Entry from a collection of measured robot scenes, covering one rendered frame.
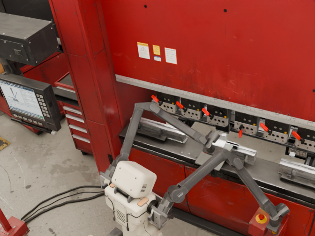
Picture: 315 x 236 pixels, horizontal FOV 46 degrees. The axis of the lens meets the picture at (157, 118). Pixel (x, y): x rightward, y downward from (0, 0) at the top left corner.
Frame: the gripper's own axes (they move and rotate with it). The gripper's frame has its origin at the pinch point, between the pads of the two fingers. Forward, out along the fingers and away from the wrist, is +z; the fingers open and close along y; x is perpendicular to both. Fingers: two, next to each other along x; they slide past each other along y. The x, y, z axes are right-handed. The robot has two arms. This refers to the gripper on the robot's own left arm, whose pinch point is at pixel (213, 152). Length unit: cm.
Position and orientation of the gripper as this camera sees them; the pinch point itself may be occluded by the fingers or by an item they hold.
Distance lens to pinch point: 263.2
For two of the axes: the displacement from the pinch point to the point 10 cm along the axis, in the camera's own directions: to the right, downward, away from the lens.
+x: -3.8, 8.9, -2.4
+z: 3.4, 3.7, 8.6
